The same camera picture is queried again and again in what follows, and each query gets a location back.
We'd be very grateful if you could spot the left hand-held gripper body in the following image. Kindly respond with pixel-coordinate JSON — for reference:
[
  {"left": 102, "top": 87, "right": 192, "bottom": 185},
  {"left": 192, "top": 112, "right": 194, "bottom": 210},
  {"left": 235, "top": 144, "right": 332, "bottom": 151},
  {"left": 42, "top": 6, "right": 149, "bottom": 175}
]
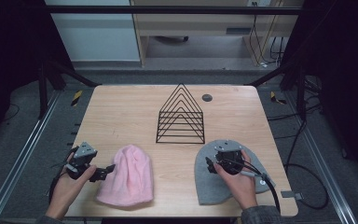
[{"left": 64, "top": 141, "right": 99, "bottom": 181}]

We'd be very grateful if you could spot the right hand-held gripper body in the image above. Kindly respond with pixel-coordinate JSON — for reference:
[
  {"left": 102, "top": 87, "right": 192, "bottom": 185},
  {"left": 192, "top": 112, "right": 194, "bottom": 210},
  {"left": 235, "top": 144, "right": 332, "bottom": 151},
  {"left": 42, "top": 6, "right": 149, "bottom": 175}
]
[{"left": 213, "top": 139, "right": 245, "bottom": 175}]

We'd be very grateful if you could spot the grey knitted beanie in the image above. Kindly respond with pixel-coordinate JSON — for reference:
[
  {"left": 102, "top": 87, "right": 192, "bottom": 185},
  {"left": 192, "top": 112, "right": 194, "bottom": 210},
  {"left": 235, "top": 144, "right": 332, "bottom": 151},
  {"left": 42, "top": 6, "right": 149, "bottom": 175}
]
[{"left": 193, "top": 138, "right": 276, "bottom": 206}]

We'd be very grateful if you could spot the pink knitted beanie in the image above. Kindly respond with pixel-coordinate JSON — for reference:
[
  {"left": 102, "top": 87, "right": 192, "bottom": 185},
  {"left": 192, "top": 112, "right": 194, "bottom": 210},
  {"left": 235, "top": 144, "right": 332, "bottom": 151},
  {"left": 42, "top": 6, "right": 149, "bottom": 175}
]
[{"left": 95, "top": 144, "right": 155, "bottom": 208}]

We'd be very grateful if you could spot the black wire rack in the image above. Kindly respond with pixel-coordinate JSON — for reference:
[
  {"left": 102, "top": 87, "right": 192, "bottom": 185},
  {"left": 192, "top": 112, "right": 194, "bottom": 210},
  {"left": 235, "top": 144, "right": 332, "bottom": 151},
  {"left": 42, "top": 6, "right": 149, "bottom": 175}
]
[{"left": 155, "top": 82, "right": 206, "bottom": 146}]

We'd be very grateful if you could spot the person's right hand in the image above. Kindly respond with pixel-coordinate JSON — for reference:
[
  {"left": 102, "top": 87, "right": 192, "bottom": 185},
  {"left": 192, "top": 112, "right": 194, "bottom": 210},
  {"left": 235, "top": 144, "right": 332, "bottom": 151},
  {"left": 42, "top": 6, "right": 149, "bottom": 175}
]
[{"left": 213, "top": 149, "right": 259, "bottom": 211}]

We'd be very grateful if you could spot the person's left hand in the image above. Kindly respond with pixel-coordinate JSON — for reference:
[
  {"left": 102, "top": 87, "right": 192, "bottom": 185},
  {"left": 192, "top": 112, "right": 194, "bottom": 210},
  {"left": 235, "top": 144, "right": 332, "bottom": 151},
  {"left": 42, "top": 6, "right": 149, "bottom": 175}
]
[{"left": 45, "top": 155, "right": 98, "bottom": 220}]

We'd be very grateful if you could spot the yellow black floor tape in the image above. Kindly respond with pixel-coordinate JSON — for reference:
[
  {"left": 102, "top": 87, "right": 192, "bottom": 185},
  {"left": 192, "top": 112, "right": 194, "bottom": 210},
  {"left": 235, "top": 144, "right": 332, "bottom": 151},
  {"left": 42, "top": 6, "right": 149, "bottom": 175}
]
[{"left": 269, "top": 91, "right": 289, "bottom": 105}]

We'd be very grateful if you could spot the black metal stand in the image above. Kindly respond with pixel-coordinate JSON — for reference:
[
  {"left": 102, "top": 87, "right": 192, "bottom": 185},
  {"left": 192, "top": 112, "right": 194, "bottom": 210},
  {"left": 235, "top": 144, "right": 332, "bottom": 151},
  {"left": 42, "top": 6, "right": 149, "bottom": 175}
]
[
  {"left": 36, "top": 59, "right": 103, "bottom": 121},
  {"left": 244, "top": 61, "right": 310, "bottom": 121}
]

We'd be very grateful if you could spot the white cabinet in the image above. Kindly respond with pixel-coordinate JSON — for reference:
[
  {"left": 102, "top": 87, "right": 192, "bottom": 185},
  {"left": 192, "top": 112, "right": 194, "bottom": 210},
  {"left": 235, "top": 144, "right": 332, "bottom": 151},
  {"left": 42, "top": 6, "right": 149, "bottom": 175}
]
[{"left": 44, "top": 0, "right": 142, "bottom": 63}]

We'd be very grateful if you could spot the black curtain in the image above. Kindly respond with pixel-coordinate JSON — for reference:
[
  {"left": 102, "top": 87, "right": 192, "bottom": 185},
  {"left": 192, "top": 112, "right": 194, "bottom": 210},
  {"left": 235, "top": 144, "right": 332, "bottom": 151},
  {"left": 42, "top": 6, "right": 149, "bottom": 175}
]
[
  {"left": 280, "top": 0, "right": 358, "bottom": 183},
  {"left": 0, "top": 0, "right": 75, "bottom": 152}
]

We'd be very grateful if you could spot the light wooden desk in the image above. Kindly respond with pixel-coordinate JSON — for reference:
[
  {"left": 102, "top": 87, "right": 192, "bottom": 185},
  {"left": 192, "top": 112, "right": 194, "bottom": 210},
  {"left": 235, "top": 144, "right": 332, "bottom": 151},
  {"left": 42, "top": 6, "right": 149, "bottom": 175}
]
[{"left": 130, "top": 0, "right": 306, "bottom": 68}]

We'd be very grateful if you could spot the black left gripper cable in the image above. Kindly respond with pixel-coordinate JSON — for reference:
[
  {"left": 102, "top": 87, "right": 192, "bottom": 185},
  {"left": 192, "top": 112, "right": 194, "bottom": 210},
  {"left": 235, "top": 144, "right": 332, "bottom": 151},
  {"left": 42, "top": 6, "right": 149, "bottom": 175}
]
[{"left": 48, "top": 146, "right": 79, "bottom": 204}]

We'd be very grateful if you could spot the yellow handled tool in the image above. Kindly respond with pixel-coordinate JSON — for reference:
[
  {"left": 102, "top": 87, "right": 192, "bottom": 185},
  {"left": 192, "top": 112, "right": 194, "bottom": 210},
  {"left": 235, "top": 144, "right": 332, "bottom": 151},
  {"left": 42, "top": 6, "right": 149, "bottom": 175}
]
[{"left": 70, "top": 90, "right": 84, "bottom": 107}]

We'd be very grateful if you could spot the aluminium frame rail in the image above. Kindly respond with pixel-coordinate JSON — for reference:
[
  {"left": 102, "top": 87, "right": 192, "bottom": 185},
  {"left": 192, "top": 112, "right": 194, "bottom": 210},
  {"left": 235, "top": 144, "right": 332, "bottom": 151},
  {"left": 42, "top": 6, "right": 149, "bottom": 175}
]
[
  {"left": 282, "top": 92, "right": 358, "bottom": 224},
  {"left": 0, "top": 90, "right": 62, "bottom": 224}
]

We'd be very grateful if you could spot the black floor cable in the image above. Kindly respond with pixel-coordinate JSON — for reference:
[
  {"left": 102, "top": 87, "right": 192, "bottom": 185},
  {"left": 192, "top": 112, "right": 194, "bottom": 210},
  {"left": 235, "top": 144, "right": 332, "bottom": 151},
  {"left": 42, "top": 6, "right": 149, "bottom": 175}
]
[{"left": 266, "top": 102, "right": 330, "bottom": 211}]

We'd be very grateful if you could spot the black cable bundle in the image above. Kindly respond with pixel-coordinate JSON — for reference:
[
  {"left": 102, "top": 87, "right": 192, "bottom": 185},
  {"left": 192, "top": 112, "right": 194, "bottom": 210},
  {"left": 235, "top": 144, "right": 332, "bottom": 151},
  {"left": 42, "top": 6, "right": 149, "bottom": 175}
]
[{"left": 250, "top": 1, "right": 287, "bottom": 67}]

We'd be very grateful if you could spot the yellow cable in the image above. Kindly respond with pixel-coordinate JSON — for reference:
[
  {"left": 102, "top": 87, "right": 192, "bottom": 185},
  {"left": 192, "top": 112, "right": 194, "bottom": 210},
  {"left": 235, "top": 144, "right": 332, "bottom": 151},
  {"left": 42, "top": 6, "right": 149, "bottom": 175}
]
[{"left": 249, "top": 0, "right": 284, "bottom": 67}]

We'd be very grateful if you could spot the black horizontal frame bar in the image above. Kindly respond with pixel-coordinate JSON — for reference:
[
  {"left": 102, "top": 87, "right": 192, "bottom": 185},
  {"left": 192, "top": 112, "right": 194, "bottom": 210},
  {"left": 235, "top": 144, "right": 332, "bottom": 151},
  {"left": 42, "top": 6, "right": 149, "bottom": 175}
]
[{"left": 45, "top": 4, "right": 303, "bottom": 16}]

